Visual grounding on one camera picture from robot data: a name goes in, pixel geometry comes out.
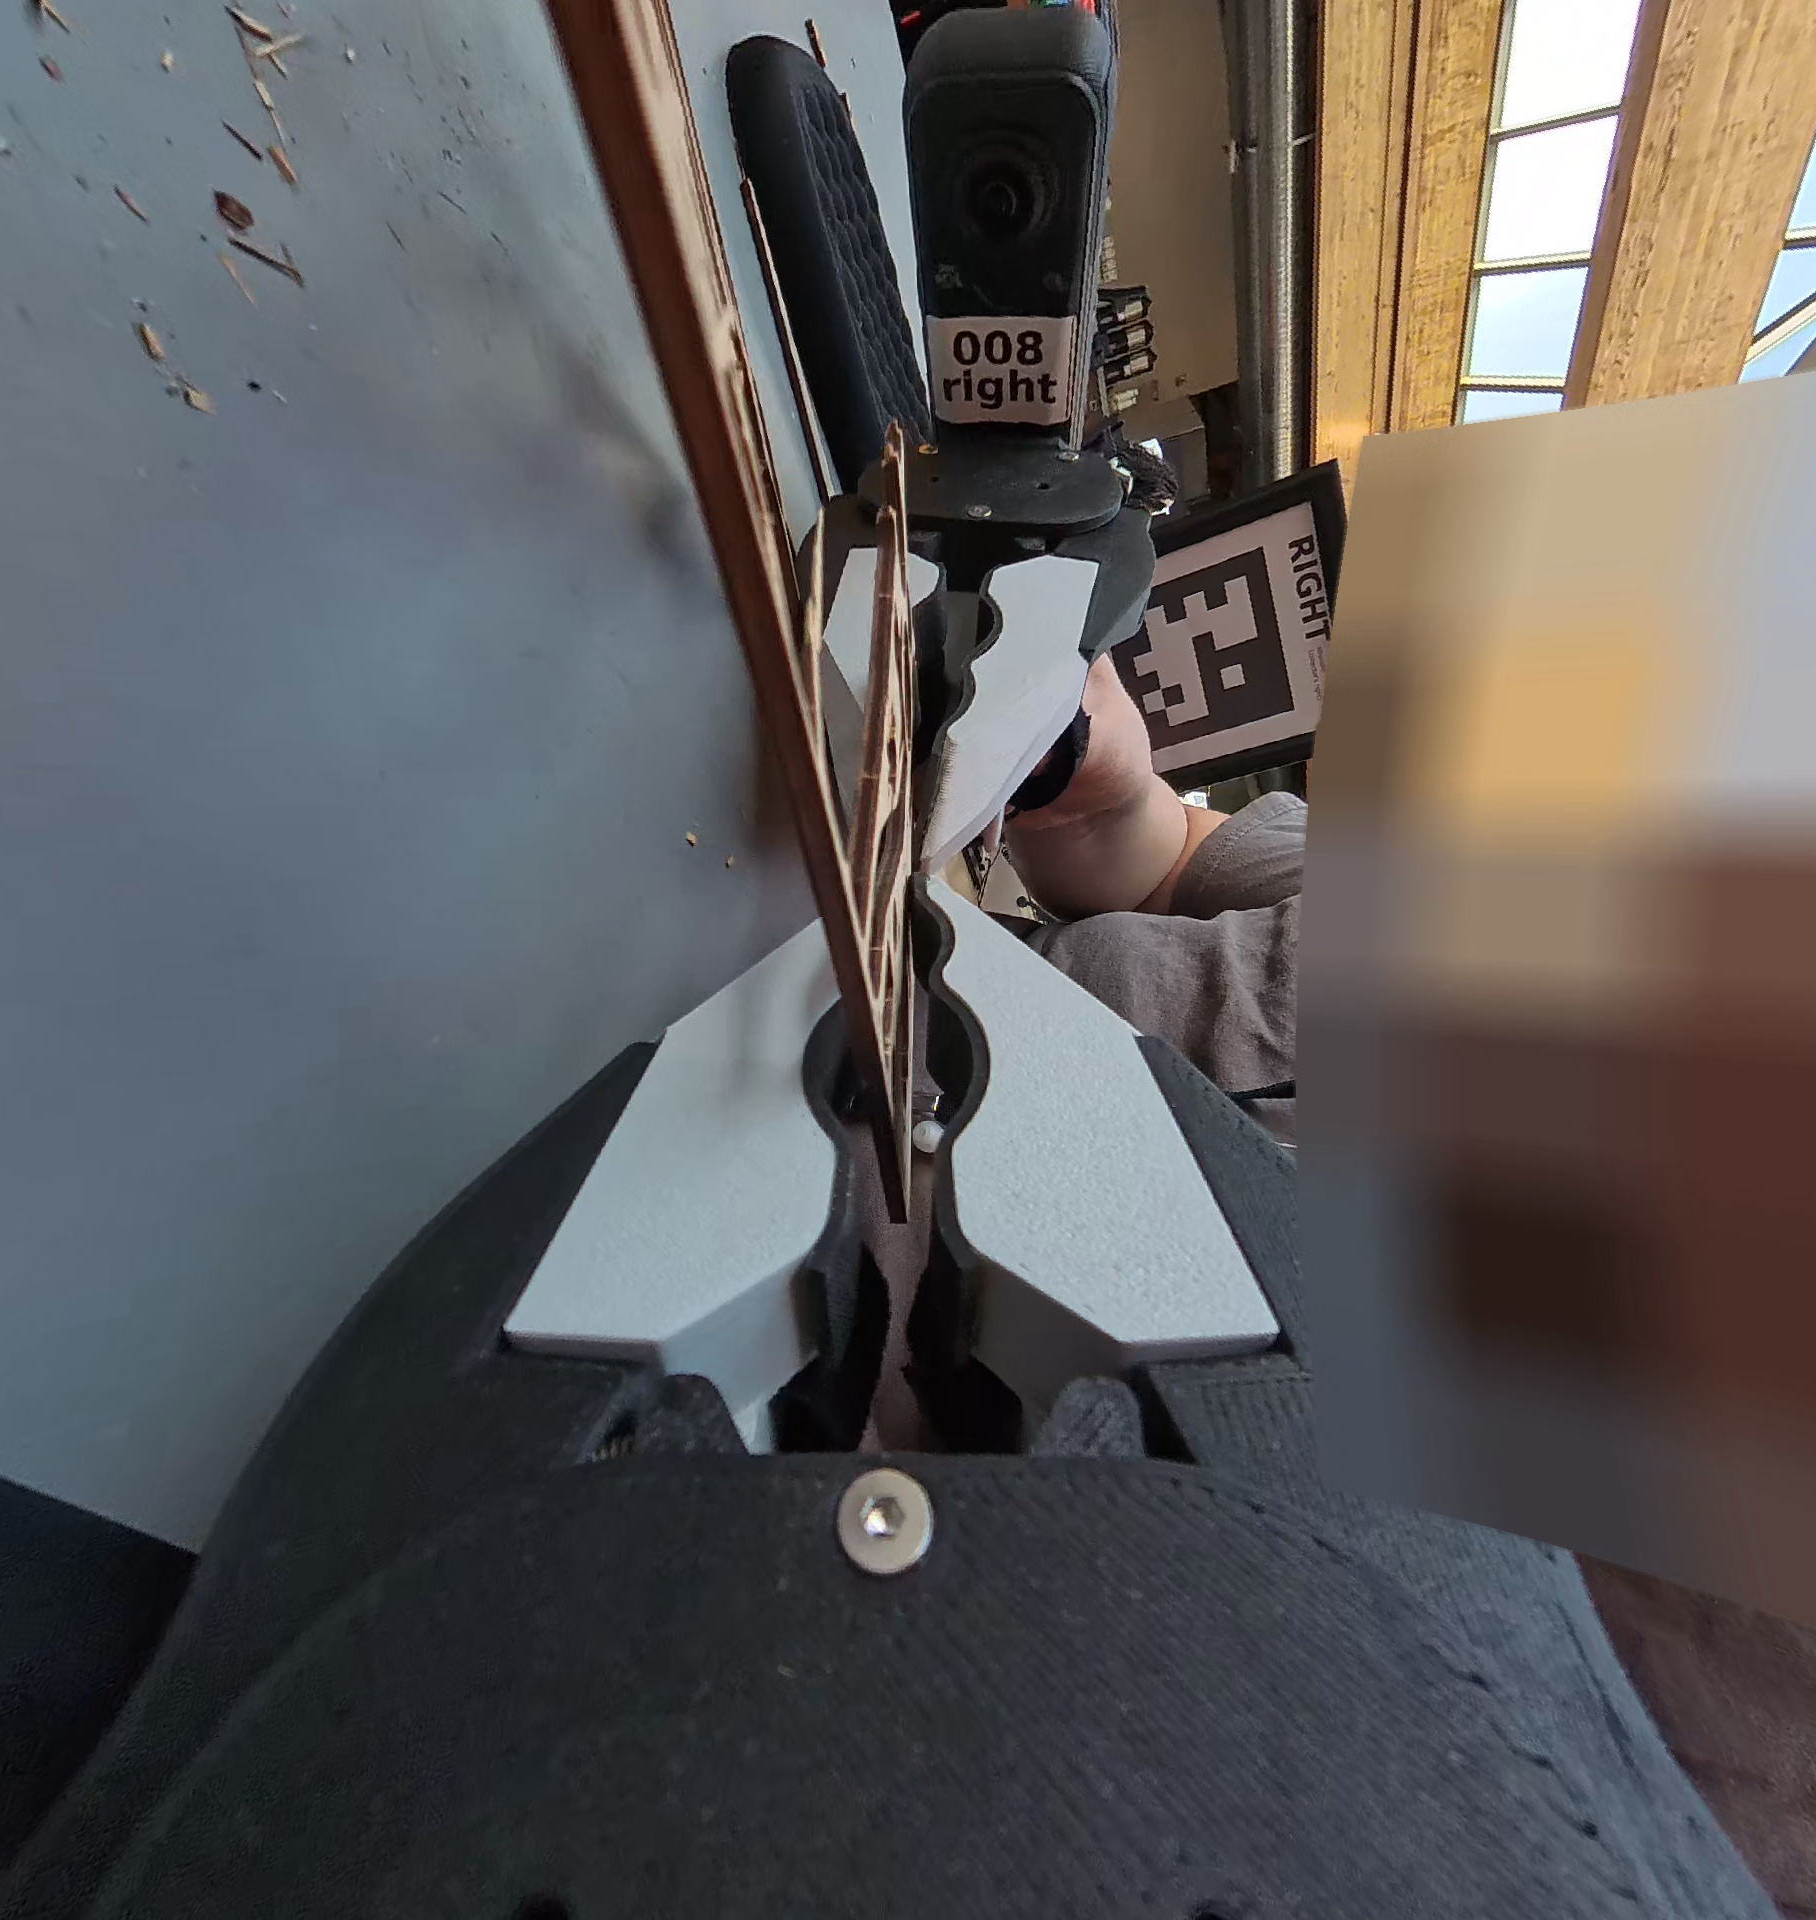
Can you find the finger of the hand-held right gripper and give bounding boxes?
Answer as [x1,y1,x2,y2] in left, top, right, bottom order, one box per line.
[922,556,1102,875]
[818,532,895,723]

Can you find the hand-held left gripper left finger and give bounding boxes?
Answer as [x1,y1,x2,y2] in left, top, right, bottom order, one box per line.
[503,924,857,1451]

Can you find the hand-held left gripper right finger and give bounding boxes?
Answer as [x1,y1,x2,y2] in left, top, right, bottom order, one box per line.
[919,882,1288,1451]

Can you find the laser-cut plywood parts sheet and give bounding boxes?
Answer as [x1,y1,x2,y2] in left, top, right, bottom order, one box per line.
[545,0,857,901]
[796,421,933,1224]

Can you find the person's right forearm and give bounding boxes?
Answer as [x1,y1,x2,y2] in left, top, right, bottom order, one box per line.
[1029,791,1310,1141]

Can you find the person's right hand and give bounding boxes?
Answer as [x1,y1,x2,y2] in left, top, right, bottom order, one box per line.
[1003,659,1199,921]

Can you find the black quilted pad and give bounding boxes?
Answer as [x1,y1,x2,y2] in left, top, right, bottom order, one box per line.
[726,35,933,488]

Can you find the black white marker board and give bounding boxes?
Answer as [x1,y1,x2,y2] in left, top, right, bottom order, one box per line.
[1108,462,1350,785]

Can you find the grey metal pipe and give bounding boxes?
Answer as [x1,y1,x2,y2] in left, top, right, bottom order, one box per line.
[1228,0,1312,485]

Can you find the wooden beam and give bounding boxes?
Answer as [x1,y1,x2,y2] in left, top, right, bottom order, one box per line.
[1312,0,1515,471]
[1561,0,1816,412]

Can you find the scattered wood splinters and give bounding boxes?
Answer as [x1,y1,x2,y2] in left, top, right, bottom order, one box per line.
[33,0,313,419]

